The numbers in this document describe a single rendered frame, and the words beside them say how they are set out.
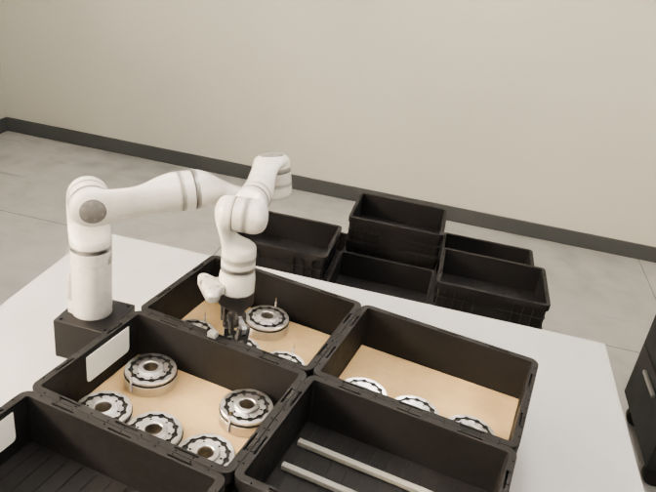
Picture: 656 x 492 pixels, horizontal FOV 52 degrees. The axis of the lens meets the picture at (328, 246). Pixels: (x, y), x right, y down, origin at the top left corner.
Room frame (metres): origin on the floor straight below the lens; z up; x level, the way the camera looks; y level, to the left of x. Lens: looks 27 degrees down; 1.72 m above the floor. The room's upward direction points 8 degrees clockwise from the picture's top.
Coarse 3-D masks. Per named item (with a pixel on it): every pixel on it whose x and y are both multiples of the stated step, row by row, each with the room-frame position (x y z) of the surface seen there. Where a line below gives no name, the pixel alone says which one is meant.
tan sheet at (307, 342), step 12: (192, 312) 1.33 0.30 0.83; (204, 312) 1.34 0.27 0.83; (216, 312) 1.34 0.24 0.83; (216, 324) 1.29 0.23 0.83; (288, 336) 1.29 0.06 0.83; (300, 336) 1.30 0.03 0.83; (312, 336) 1.30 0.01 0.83; (324, 336) 1.31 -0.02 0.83; (264, 348) 1.23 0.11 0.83; (276, 348) 1.23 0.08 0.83; (288, 348) 1.24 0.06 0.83; (300, 348) 1.25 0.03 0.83; (312, 348) 1.25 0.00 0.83
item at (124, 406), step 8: (96, 392) 0.97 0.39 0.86; (104, 392) 0.98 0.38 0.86; (112, 392) 0.98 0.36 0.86; (80, 400) 0.95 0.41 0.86; (88, 400) 0.95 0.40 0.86; (120, 400) 0.96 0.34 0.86; (128, 400) 0.96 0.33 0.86; (120, 408) 0.94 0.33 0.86; (128, 408) 0.94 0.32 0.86; (112, 416) 0.92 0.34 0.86; (120, 416) 0.92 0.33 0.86; (128, 416) 0.93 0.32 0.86
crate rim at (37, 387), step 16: (128, 320) 1.12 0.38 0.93; (160, 320) 1.14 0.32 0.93; (192, 336) 1.11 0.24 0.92; (80, 352) 1.00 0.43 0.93; (240, 352) 1.07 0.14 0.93; (64, 368) 0.95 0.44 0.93; (288, 368) 1.04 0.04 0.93; (64, 400) 0.87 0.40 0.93; (288, 400) 0.95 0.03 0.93; (96, 416) 0.84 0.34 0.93; (272, 416) 0.90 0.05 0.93; (144, 432) 0.82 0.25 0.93; (256, 432) 0.85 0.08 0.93; (176, 448) 0.80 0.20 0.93; (208, 464) 0.77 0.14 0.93
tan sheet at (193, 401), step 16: (112, 384) 1.04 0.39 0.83; (192, 384) 1.07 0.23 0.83; (208, 384) 1.08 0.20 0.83; (144, 400) 1.01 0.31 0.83; (160, 400) 1.01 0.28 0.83; (176, 400) 1.02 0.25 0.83; (192, 400) 1.03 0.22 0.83; (208, 400) 1.03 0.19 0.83; (176, 416) 0.98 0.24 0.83; (192, 416) 0.98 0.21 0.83; (208, 416) 0.99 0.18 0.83; (192, 432) 0.94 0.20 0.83; (208, 432) 0.94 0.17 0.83; (224, 432) 0.95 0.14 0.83; (240, 448) 0.92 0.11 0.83
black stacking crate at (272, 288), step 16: (208, 272) 1.40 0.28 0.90; (192, 288) 1.34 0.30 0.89; (256, 288) 1.39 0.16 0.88; (272, 288) 1.38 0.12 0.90; (288, 288) 1.37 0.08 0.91; (160, 304) 1.22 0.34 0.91; (176, 304) 1.28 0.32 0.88; (192, 304) 1.34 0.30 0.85; (256, 304) 1.39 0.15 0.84; (272, 304) 1.38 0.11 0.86; (288, 304) 1.36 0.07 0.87; (304, 304) 1.35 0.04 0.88; (320, 304) 1.34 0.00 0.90; (336, 304) 1.32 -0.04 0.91; (304, 320) 1.35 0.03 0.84; (320, 320) 1.33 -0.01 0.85; (336, 320) 1.32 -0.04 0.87; (320, 352) 1.11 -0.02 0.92
